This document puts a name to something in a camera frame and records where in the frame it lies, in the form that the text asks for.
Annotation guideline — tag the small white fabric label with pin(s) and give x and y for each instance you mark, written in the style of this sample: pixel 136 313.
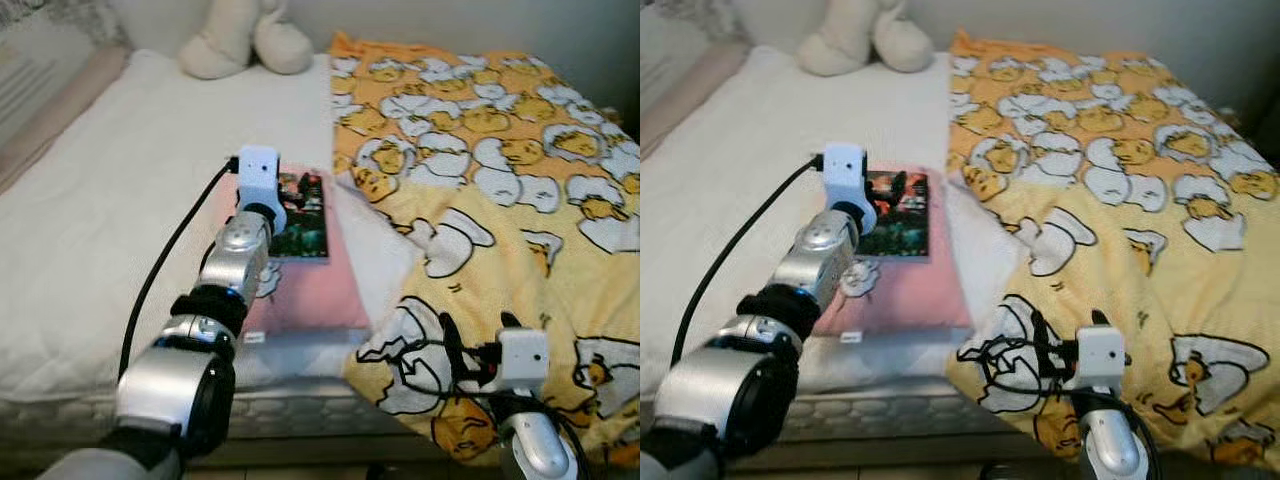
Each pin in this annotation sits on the small white fabric label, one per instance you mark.
pixel 253 337
pixel 851 337

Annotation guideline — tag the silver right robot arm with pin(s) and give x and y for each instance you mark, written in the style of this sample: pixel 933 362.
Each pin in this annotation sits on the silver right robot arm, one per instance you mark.
pixel 1110 445
pixel 535 445

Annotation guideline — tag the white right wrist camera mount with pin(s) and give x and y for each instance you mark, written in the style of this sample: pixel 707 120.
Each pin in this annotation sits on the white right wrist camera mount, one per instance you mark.
pixel 524 360
pixel 1100 357

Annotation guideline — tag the yellow duck print blanket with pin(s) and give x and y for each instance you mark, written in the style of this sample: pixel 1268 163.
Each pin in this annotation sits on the yellow duck print blanket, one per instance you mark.
pixel 520 220
pixel 1130 210

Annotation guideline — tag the white bed mattress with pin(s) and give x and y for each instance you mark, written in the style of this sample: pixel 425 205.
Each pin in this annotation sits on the white bed mattress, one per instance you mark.
pixel 120 200
pixel 740 200

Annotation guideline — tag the dark cover book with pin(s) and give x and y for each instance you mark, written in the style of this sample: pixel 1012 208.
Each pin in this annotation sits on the dark cover book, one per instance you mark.
pixel 308 235
pixel 900 235

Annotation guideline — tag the pink pillow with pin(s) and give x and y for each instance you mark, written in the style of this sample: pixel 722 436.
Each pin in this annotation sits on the pink pillow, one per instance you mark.
pixel 310 290
pixel 910 290

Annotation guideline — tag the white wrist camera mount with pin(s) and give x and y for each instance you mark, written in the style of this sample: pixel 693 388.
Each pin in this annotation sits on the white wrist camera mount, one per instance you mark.
pixel 260 175
pixel 524 360
pixel 846 175
pixel 1100 357

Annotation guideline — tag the beige padded bed side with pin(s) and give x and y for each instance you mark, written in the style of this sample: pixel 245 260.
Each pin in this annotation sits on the beige padded bed side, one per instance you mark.
pixel 680 105
pixel 50 125

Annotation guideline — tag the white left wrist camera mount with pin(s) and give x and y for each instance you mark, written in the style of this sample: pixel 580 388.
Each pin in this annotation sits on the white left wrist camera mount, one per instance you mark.
pixel 846 175
pixel 260 175

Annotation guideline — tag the cream plush toy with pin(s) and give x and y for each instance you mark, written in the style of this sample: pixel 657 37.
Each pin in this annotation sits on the cream plush toy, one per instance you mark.
pixel 235 45
pixel 860 42

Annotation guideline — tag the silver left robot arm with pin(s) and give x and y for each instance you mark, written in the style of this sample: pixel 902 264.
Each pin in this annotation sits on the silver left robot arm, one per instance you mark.
pixel 235 260
pixel 820 255

